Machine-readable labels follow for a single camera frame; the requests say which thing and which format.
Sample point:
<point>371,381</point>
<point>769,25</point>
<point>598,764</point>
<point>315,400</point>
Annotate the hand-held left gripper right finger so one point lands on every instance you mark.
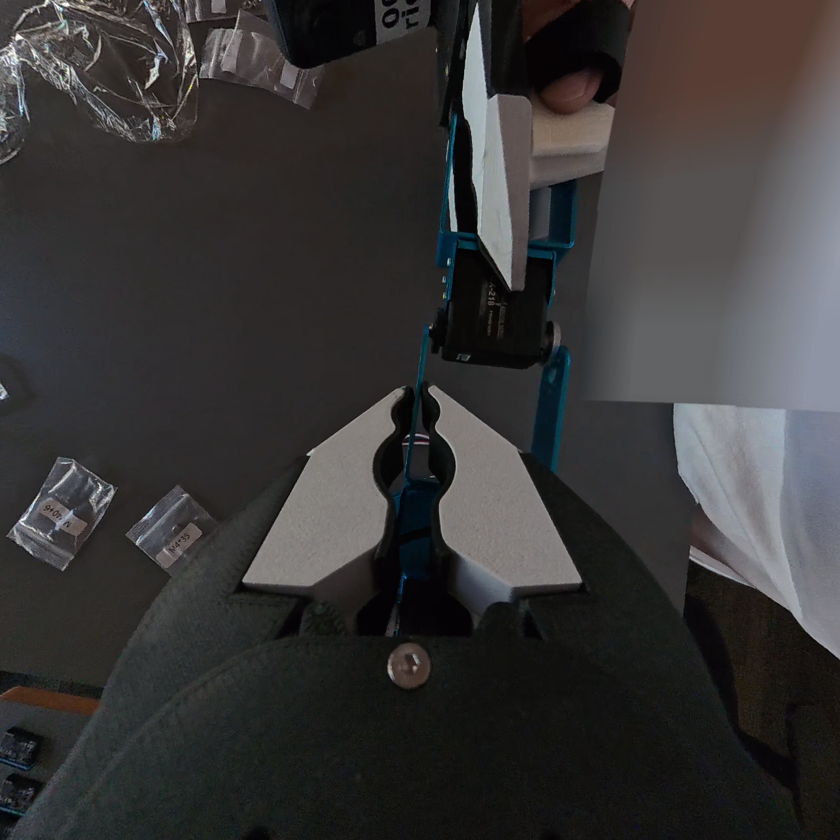
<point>505,525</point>

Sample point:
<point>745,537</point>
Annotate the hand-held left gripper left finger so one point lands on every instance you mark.
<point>328,525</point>

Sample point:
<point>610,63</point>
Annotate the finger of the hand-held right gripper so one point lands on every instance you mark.
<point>508,197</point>

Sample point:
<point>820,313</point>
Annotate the blue toy robot arm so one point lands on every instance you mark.
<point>499,321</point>

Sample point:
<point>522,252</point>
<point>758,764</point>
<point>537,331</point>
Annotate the grey desk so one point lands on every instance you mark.
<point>229,262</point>

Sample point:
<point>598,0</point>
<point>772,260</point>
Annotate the person's right hand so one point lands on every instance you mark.
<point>574,92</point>

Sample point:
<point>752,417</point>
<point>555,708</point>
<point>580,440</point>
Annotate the small clear bag white label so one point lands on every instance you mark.
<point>262,59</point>

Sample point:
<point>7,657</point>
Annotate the small clear screw bag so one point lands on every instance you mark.
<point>172,531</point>

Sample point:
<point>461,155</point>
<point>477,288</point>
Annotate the crumpled clear plastic wrap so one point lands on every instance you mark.
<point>98,72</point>

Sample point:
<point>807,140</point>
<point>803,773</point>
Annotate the person's white shirt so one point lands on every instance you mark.
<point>768,499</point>

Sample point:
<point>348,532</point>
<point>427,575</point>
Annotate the small screw bag dark contents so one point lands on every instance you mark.
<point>62,512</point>

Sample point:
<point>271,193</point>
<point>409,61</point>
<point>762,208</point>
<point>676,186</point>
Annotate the dark component tray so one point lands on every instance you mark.
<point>59,715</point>

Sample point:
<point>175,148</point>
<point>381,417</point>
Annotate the person's dark trousers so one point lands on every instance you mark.
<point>774,722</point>

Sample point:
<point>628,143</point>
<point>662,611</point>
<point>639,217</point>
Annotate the small black circuit module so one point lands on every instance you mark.
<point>18,747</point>
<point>14,794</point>

